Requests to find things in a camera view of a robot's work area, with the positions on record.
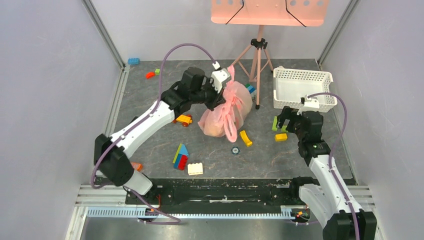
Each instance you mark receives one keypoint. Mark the yellow curved toy brick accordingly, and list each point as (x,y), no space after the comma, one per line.
(245,138)

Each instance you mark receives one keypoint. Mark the orange toy piece near base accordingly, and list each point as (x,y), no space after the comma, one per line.
(137,166)

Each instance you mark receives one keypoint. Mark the pink plastic bag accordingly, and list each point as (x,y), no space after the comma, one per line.
(227,118)

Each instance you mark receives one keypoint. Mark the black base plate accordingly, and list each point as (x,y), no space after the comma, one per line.
(222,195)

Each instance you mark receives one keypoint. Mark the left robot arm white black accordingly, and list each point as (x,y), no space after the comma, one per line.
(112,153)

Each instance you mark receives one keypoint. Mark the yellow orange toy car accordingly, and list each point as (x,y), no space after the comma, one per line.
(185,120)

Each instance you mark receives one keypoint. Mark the blue toy brick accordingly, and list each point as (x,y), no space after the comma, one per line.
(133,61)

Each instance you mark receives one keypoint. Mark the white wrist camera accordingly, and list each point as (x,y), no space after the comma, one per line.
(308,104)
(221,76)

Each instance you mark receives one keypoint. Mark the white plastic basket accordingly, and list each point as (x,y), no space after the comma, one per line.
(290,85)

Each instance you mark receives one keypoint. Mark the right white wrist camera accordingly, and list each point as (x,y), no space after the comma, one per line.
(308,104)

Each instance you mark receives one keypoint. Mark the pink music stand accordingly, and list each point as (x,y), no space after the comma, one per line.
(262,13)

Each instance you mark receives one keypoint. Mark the long light green brick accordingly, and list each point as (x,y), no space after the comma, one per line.
(274,124)

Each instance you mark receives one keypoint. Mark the cream white toy brick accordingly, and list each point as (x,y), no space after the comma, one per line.
(195,169)

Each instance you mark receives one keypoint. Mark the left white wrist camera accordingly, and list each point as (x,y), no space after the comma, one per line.
(221,76)

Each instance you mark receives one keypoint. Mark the multicolour stacked brick block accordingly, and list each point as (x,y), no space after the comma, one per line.
(181,157)

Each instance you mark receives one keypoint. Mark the red arch toy brick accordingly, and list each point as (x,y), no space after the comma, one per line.
(150,75)

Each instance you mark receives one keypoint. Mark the green blue grey brick stack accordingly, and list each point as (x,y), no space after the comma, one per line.
(252,90)

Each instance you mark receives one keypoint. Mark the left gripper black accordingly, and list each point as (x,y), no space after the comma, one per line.
(218,99)

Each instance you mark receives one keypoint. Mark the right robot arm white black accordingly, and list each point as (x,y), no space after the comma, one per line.
(327,195)

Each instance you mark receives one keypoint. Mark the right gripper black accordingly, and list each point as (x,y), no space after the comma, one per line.
(291,118)

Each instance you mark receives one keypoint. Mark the small green toy brick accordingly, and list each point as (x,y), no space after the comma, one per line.
(157,71)

